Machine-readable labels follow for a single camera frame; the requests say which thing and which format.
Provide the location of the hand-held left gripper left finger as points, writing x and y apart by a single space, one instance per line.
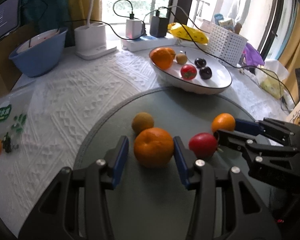
121 160

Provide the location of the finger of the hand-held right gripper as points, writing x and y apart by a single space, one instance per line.
240 142
247 127

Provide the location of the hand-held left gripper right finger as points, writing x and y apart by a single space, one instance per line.
180 162

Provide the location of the orange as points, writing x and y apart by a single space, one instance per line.
153 147
161 58
222 121
171 52

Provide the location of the red apple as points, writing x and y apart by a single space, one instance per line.
202 145

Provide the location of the brown kiwi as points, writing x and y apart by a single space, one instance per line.
141 121
181 58

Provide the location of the white plate with dark rim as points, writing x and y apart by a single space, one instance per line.
216 81

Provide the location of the dark purple plum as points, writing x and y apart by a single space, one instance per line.
205 73
199 62

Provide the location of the red cherry tomato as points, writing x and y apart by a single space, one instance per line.
188 72

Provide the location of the white mug with bear print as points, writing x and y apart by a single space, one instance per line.
296 117

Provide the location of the yellow tissue pack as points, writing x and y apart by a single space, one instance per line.
272 82

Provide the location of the grey round mat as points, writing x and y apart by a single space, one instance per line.
185 107

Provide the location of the purple cloth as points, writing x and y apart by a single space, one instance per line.
253 55

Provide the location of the white perforated basket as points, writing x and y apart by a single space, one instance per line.
227 45

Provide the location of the white textured tablecloth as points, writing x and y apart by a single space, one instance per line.
65 92

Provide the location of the yellow curtain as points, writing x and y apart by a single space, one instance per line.
80 0
297 42

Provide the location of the cream carton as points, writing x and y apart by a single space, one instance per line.
227 24

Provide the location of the yellow packet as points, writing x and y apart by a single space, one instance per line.
187 33

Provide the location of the blue packet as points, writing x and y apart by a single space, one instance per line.
218 18

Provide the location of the clear bag with green print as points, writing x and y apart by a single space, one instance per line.
10 120

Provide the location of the white power strip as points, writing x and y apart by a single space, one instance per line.
145 43

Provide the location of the white desk lamp base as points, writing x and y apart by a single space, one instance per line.
90 40

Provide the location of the hanging white shirt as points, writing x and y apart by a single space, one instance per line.
241 2

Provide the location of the blue plastic bowl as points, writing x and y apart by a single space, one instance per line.
37 60

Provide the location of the white charger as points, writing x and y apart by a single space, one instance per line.
133 28

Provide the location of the black charger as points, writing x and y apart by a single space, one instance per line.
158 26

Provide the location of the dark green curtain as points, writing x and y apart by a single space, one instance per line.
47 2

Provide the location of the laptop screen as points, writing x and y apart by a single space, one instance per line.
5 15

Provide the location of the dark sliding door frame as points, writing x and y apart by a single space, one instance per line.
273 17

